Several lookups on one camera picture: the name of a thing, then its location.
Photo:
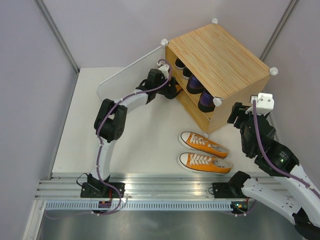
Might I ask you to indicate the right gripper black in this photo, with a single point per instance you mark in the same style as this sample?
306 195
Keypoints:
238 110

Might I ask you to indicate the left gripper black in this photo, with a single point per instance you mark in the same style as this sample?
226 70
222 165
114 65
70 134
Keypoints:
170 91

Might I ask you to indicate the gold heeled shoe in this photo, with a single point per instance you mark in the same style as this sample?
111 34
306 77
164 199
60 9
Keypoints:
178 90

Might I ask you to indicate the black canvas sneaker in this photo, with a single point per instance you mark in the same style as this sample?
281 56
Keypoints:
186 73
179 64

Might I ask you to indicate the purple loafer shoe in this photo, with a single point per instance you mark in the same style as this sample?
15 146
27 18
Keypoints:
205 103
194 86

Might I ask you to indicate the wooden two-shelf shoe cabinet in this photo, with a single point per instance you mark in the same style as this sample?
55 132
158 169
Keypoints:
228 71

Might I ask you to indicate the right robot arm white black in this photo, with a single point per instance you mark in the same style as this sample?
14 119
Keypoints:
279 162

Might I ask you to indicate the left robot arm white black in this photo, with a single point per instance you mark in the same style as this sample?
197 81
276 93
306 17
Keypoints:
110 125

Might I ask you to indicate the white translucent cabinet door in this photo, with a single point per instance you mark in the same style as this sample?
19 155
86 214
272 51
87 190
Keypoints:
126 80

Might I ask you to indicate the orange canvas sneaker upper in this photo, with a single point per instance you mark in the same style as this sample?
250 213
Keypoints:
195 141

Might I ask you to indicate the orange canvas sneaker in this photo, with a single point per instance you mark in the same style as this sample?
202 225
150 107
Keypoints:
198 163
195 141

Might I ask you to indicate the orange canvas sneaker lower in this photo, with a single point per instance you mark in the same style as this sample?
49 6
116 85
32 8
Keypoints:
198 163

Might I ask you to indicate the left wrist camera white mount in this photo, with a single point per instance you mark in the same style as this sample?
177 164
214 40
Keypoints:
166 70

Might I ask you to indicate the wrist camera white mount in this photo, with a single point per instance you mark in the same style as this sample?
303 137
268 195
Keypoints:
264 103
166 70

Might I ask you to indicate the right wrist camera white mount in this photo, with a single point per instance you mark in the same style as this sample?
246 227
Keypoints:
264 103

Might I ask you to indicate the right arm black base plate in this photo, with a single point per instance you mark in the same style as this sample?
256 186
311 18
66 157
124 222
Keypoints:
220 190

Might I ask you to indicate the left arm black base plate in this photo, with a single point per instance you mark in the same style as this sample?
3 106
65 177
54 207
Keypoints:
90 192

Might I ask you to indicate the aluminium rail frame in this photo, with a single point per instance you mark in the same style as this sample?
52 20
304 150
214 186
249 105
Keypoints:
136 188

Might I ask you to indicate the white slotted cable duct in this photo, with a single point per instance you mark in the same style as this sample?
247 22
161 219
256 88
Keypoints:
139 205

